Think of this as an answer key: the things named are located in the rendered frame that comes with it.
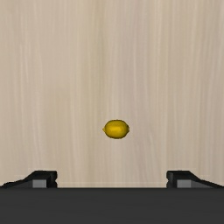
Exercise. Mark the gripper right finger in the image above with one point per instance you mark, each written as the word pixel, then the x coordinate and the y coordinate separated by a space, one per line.
pixel 183 176

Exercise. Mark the yellow lemon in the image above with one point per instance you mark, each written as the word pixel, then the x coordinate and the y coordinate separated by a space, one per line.
pixel 116 129

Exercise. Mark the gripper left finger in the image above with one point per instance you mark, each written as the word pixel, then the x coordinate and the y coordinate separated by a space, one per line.
pixel 40 177

